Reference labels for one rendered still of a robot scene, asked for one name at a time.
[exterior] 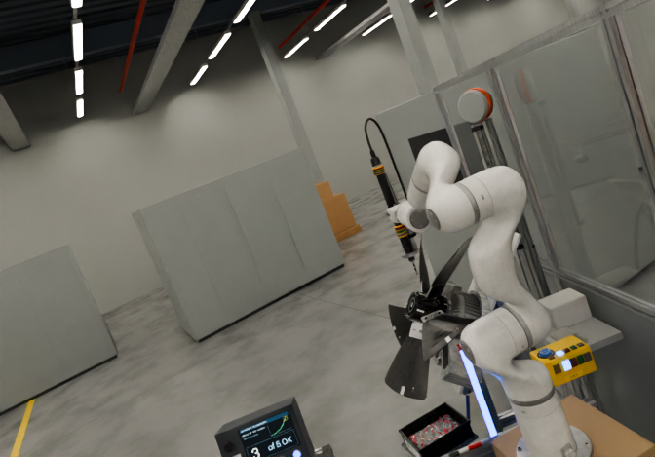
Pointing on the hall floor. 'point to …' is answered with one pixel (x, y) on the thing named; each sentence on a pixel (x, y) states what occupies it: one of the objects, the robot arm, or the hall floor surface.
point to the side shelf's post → (590, 389)
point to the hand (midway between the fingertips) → (398, 208)
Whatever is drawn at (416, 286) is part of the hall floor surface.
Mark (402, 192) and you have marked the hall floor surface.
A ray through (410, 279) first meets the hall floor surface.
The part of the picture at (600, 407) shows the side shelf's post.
